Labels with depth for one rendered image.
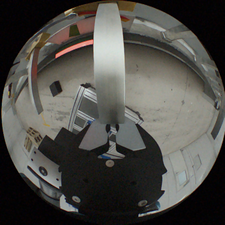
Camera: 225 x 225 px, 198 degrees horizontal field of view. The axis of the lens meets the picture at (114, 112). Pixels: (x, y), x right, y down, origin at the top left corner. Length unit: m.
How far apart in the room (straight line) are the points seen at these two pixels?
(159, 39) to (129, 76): 0.73
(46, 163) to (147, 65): 1.16
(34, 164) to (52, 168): 0.07
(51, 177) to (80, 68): 1.05
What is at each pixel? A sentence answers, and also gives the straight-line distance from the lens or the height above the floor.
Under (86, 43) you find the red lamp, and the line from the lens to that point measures 0.28.
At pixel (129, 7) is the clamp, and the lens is 0.20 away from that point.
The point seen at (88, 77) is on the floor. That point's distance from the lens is 0.99.
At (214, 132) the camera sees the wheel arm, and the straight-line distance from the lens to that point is 0.24.
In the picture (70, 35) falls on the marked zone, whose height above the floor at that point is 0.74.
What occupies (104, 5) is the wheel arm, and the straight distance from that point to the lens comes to 0.17.
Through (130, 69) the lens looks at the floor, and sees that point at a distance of 0.95.
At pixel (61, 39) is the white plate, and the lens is 0.31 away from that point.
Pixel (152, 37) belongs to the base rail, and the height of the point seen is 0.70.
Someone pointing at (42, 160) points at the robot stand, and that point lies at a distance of 0.28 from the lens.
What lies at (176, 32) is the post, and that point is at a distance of 0.30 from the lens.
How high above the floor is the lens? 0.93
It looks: 60 degrees down
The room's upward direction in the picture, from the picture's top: 178 degrees counter-clockwise
